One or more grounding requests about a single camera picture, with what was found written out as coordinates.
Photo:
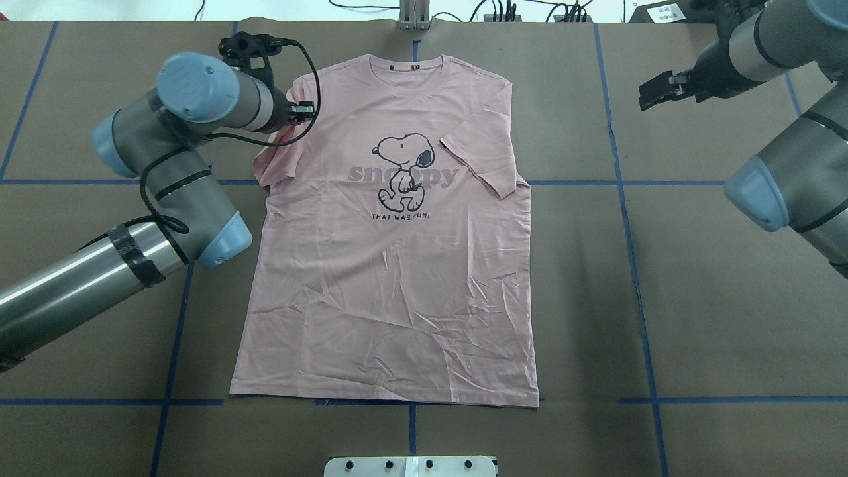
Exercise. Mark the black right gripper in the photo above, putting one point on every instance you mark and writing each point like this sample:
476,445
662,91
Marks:
710,70

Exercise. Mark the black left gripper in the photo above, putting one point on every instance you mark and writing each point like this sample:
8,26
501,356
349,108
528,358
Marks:
284,112

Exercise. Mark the pink Snoopy t-shirt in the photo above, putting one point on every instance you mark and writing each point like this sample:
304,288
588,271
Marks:
394,261

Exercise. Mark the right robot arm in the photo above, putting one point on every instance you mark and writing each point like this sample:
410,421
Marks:
798,180

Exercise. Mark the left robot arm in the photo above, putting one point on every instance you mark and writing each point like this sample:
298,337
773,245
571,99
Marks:
183,215

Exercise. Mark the black box with label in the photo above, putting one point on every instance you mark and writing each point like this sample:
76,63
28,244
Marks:
665,12

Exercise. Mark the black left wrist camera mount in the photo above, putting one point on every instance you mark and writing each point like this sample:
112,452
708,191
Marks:
250,54

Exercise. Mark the grey metal camera post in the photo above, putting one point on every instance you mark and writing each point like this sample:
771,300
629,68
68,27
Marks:
414,15

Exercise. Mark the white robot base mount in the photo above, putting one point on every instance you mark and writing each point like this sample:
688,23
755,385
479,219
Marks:
473,465

